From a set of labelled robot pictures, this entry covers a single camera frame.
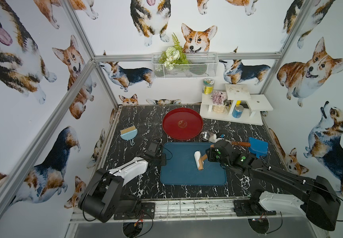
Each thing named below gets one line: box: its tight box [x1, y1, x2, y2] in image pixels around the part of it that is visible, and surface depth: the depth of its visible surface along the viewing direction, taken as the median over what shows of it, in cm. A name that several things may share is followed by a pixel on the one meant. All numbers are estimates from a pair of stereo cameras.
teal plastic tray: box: [160, 142, 228, 185], surface depth 88 cm
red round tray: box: [162, 107, 204, 141], surface depth 113 cm
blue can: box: [231, 104, 245, 119], surface depth 112 cm
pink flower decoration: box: [211, 90, 228, 106], surface depth 99 cm
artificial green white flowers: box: [158, 32, 189, 70], surface depth 82 cm
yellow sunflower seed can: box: [202, 77, 215, 96], surface depth 106 cm
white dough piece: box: [193, 150, 201, 168], surface depth 91 cm
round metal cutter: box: [199, 131, 211, 141], surface depth 102 cm
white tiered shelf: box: [199, 83, 274, 126], surface depth 107 cm
